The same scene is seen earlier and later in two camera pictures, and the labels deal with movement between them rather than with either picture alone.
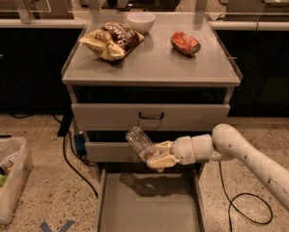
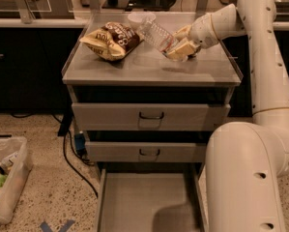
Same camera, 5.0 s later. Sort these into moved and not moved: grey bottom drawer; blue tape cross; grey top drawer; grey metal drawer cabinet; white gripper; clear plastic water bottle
Moved: clear plastic water bottle; white gripper
Not moved: grey bottom drawer; grey top drawer; blue tape cross; grey metal drawer cabinet
